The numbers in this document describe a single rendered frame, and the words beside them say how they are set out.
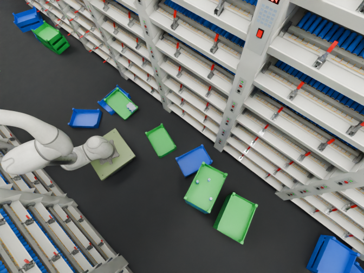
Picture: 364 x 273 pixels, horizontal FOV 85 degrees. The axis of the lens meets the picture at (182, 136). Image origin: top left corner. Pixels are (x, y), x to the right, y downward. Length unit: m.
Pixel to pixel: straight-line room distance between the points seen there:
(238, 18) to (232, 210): 1.30
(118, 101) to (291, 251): 2.15
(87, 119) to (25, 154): 1.31
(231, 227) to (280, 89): 1.09
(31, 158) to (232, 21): 1.10
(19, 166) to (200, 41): 1.09
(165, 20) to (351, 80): 0.91
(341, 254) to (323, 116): 1.38
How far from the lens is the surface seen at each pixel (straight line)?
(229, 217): 1.69
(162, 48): 1.42
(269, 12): 0.81
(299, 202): 2.00
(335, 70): 0.89
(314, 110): 1.03
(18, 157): 1.23
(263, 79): 1.03
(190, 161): 1.98
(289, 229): 2.09
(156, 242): 1.95
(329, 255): 2.13
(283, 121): 1.19
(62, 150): 1.19
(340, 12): 0.75
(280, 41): 0.89
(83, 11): 2.27
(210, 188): 1.53
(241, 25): 0.93
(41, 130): 1.08
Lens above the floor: 1.91
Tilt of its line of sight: 68 degrees down
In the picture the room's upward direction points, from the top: 7 degrees counter-clockwise
